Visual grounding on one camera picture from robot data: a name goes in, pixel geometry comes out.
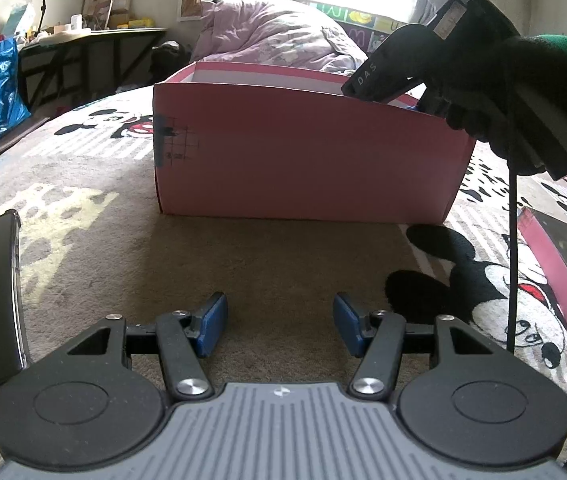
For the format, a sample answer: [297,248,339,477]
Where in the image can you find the purple duvet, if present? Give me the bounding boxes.
[190,0,379,76]

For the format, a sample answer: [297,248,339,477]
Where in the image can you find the pink cardboard box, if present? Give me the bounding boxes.
[152,61,478,226]

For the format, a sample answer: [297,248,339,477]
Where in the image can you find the framed picture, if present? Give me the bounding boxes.
[83,0,135,28]

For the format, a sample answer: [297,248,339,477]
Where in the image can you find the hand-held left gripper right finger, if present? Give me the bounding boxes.
[332,292,501,403]

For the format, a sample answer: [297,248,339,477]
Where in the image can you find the black cable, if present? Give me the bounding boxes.
[506,80,522,357]

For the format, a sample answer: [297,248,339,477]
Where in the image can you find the cartoon mouse printed blanket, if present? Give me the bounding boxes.
[0,82,567,480]

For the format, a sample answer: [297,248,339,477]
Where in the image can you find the black bag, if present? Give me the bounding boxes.
[153,41,194,68]

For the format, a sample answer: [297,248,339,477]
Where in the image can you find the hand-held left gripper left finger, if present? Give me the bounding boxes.
[66,291,229,403]

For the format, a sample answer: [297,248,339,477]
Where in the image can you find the blue and white package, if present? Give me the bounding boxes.
[3,2,36,37]

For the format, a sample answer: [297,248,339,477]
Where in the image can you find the colourful alphabet foam mat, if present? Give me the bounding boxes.
[313,2,414,53]

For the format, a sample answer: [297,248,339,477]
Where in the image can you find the person's right hand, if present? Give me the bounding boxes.
[423,35,554,177]

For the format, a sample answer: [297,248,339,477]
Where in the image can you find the black desk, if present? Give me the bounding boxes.
[17,26,169,111]

